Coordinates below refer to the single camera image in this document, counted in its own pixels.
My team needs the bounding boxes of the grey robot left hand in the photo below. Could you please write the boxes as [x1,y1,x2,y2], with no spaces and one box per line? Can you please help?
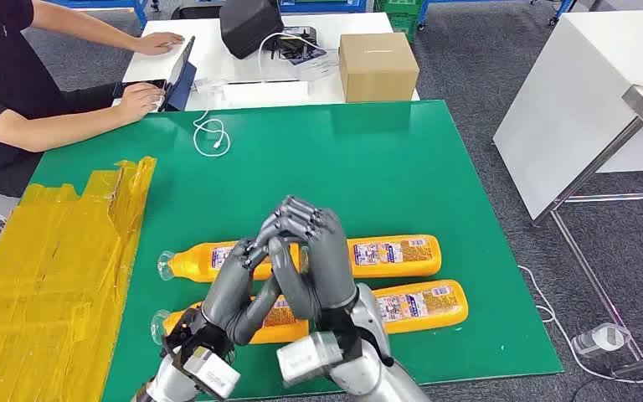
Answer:
[201,195,301,348]

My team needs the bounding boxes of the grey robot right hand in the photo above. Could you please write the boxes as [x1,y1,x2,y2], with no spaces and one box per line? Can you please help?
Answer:
[265,199,360,322]

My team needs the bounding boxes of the person's right hand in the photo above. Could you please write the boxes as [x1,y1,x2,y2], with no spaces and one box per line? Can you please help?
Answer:
[115,81,166,124]

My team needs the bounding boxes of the person's left hand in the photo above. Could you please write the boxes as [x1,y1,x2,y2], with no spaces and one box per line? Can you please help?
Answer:
[131,31,185,57]

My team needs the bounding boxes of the black phone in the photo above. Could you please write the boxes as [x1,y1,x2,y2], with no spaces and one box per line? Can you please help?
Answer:
[111,79,168,101]

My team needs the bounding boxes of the orange bottle with clear cap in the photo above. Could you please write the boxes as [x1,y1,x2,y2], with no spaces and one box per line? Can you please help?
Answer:
[157,240,301,283]
[300,234,443,279]
[150,295,311,346]
[371,279,470,336]

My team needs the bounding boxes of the blue metal rack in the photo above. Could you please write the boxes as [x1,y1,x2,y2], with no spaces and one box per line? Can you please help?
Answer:
[276,0,368,14]
[49,0,151,28]

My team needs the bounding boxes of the tablet with blue case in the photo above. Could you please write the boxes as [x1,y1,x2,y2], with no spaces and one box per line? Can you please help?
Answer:
[162,35,198,113]

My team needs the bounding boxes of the black chair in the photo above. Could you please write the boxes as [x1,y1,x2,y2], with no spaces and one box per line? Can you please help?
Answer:
[169,0,224,20]

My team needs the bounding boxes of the white desk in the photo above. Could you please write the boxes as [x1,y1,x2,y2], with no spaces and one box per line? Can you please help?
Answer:
[111,12,421,113]

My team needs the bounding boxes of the black bag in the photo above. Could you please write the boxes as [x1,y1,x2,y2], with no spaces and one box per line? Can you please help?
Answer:
[219,0,285,60]

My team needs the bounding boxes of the black electronic device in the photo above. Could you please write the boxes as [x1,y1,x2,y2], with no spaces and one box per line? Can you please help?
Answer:
[270,26,320,61]

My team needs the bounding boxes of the person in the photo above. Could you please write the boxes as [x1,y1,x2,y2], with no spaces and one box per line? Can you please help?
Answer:
[0,0,185,199]

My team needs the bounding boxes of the clear plastic sleeve with papers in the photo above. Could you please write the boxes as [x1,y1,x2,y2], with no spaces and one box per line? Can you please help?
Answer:
[285,47,340,83]

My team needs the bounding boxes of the yellow taped cardboard sheet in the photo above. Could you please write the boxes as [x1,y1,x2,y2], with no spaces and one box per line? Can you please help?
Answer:
[0,156,157,402]

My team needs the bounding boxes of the brown cardboard box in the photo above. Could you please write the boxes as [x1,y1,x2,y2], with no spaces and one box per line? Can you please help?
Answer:
[337,32,421,105]

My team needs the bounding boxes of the green plastic crate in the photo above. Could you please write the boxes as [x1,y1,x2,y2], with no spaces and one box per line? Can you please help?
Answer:
[377,0,424,15]
[388,13,419,43]

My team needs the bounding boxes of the white power adapter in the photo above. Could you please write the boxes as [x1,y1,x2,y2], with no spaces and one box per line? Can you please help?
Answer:
[571,322,632,356]

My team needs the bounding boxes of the white table with panel sides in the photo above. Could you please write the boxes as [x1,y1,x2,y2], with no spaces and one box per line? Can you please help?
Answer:
[491,9,643,222]

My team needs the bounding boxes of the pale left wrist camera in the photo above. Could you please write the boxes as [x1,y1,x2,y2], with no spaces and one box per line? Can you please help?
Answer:
[183,346,241,399]

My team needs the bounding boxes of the white USB cable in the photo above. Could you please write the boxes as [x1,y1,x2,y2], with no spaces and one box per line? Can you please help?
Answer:
[191,110,232,158]

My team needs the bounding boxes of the white power cord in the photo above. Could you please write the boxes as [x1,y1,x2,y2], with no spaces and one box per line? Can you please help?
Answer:
[257,31,322,83]

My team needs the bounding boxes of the long white extension cord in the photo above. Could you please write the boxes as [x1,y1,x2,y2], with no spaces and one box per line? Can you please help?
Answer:
[518,265,643,385]

